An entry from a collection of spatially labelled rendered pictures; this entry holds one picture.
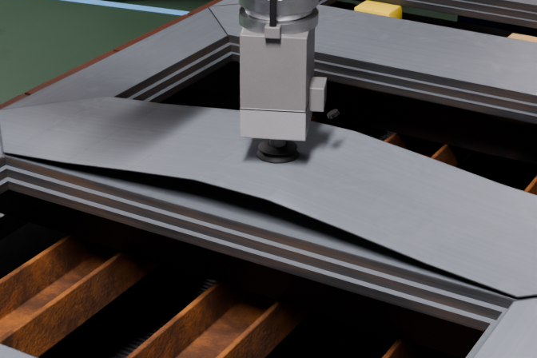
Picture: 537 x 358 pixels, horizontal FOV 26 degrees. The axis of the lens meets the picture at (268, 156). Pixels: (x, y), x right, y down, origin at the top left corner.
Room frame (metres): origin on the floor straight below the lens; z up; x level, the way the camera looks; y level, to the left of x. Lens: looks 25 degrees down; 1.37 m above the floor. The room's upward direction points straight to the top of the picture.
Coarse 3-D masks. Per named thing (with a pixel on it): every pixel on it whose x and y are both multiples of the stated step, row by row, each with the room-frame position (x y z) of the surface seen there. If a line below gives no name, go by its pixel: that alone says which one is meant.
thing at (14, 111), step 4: (12, 108) 1.24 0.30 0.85; (16, 108) 1.24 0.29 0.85; (20, 108) 1.24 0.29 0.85; (24, 108) 1.24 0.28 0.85; (28, 108) 1.24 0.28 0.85; (0, 112) 1.23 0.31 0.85; (4, 112) 1.23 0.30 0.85; (8, 112) 1.23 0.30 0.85; (12, 112) 1.23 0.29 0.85; (16, 112) 1.23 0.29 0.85; (20, 112) 1.22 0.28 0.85; (0, 116) 1.21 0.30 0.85; (4, 116) 1.21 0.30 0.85; (8, 116) 1.21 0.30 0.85; (12, 116) 1.21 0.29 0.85; (0, 120) 1.20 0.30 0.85; (4, 120) 1.20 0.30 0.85
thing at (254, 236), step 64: (320, 0) 1.71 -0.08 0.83; (384, 0) 1.73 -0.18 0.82; (448, 0) 1.68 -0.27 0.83; (192, 64) 1.41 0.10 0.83; (320, 64) 1.42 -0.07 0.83; (0, 192) 1.08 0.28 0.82; (64, 192) 1.06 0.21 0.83; (128, 192) 1.03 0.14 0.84; (192, 192) 1.03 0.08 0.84; (256, 256) 0.94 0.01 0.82; (320, 256) 0.92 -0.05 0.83; (384, 256) 0.90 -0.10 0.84; (448, 320) 0.84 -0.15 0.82
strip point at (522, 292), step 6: (534, 270) 0.87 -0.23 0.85; (534, 276) 0.86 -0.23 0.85; (528, 282) 0.85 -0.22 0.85; (534, 282) 0.85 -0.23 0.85; (522, 288) 0.84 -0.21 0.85; (528, 288) 0.84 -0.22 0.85; (534, 288) 0.84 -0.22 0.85; (516, 294) 0.83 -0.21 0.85; (522, 294) 0.83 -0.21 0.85; (528, 294) 0.83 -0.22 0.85; (534, 294) 0.83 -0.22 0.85
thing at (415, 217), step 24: (432, 168) 1.04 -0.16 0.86; (456, 168) 1.04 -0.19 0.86; (408, 192) 0.99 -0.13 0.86; (432, 192) 0.99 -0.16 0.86; (456, 192) 1.00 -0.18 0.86; (480, 192) 1.00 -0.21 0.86; (360, 216) 0.93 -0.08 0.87; (384, 216) 0.94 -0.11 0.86; (408, 216) 0.94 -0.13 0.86; (432, 216) 0.95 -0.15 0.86; (456, 216) 0.95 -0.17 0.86; (384, 240) 0.90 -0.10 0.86; (408, 240) 0.90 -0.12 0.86; (432, 240) 0.91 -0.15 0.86
